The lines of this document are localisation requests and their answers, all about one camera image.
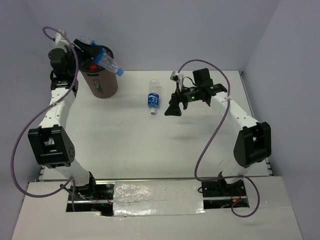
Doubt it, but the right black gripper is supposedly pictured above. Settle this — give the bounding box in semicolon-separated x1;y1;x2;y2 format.
164;82;202;116

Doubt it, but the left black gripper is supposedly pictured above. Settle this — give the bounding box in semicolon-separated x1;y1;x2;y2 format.
66;39;103;76

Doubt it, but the clear bottle blue cap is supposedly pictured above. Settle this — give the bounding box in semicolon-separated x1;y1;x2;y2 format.
79;36;124;76

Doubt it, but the bottle with red cap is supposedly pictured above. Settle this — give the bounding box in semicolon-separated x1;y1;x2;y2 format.
89;64;99;71

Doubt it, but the blue label bottle white cap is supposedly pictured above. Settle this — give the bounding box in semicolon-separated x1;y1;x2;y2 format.
147;79;160;116

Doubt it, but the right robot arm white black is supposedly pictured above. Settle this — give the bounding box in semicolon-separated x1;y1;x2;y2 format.
164;68;272;196

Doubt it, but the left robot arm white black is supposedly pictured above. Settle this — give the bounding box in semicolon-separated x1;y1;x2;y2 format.
27;39;105;200

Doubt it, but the brown cylindrical waste bin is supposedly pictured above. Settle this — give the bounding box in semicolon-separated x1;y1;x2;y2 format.
80;46;118;99

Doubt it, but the silver foil tape sheet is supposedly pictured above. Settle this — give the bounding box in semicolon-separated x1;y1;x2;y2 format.
113;179;205;217

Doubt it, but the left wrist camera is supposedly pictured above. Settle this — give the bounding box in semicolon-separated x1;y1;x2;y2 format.
54;32;70;49

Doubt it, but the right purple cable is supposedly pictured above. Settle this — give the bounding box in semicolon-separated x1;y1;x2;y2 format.
177;59;261;218

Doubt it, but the purple cable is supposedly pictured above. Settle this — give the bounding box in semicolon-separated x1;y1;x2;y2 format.
10;26;81;212
177;59;261;218

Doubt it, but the aluminium mounting rail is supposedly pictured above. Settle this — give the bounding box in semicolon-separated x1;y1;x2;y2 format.
66;178;250;217

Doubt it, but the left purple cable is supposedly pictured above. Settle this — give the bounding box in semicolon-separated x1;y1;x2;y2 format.
10;26;81;212

